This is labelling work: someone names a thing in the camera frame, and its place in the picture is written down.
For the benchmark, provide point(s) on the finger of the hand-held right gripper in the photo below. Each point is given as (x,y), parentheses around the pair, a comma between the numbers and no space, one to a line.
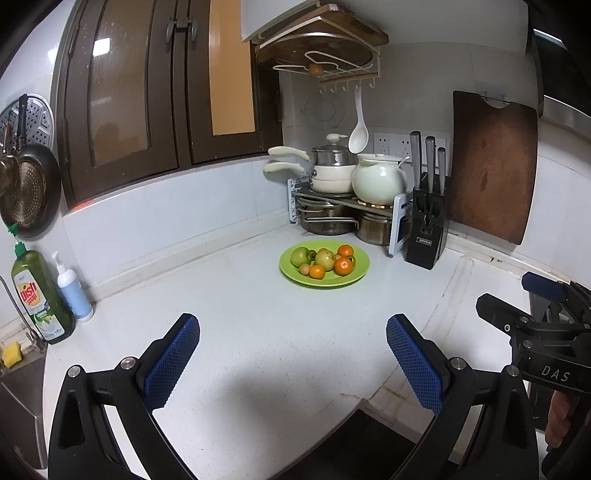
(496,314)
(545,286)

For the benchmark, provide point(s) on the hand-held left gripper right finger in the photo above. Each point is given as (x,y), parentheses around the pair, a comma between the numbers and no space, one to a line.
(415,364)

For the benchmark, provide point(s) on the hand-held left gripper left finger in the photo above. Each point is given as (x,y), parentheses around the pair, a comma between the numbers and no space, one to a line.
(173,360)

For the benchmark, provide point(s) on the pale yellow-green apple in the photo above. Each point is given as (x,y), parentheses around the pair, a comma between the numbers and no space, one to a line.
(324,259)

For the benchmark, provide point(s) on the green plate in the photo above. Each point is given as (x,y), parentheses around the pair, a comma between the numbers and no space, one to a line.
(288,272)

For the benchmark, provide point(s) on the green pear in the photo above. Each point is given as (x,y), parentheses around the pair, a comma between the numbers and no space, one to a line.
(300,255)

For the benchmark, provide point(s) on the person's right hand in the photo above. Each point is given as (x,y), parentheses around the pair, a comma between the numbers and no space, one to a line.
(559,420)

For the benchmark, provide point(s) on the black knife block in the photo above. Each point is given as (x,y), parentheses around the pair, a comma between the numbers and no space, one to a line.
(427,240)

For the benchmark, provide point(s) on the white blue pump bottle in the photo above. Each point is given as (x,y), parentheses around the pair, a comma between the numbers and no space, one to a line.
(74,295)

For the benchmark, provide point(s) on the black kitchen scissors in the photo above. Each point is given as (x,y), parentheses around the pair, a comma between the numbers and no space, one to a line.
(431,212)

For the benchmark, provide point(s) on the brown wooden cutting board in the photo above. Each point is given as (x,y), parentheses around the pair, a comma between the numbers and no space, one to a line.
(494,175)

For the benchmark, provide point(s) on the grey pot rack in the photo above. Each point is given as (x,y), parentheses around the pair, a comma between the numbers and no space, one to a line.
(397,226)

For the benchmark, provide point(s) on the tall steel pot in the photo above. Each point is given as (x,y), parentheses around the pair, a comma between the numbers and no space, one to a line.
(374,228)

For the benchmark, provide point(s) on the green dish soap bottle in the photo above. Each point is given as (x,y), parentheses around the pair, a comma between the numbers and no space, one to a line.
(39,300)

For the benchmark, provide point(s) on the steel sink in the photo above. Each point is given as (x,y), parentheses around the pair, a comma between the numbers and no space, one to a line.
(18,406)

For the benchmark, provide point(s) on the yellow sponge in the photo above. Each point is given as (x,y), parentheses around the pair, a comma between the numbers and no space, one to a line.
(11,354)

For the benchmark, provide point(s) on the wooden bead trivet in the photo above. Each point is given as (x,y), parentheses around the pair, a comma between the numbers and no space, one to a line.
(369,203)

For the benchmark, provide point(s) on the wide steel pot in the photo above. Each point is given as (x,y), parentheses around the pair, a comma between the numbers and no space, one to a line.
(325,221)

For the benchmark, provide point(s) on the white ceramic pot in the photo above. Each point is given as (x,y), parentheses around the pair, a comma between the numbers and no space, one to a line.
(378,182)

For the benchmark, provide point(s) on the steel range hood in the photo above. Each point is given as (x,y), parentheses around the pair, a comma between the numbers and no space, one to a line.
(568,110)

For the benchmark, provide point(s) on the black frying pan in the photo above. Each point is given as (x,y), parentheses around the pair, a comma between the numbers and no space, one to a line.
(51,184)

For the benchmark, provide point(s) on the white plastic ladle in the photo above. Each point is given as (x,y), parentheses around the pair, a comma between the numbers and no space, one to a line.
(358,138)

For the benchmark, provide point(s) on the steel pot with glass lid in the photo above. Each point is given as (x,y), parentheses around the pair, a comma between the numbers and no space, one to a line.
(332,157)

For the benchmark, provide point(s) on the brown glass-door cabinet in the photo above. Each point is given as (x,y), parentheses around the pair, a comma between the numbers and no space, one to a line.
(175,92)

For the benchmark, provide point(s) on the perforated metal steamer tray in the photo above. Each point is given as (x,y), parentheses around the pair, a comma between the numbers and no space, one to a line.
(34,120)

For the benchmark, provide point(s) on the round wooden board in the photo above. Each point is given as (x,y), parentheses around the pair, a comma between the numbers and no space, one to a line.
(286,50)

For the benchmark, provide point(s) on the clear wall hook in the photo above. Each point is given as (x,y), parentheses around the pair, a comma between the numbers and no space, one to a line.
(494,98)

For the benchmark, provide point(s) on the white wall rack with hooks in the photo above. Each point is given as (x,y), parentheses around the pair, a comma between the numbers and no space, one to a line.
(346,82)

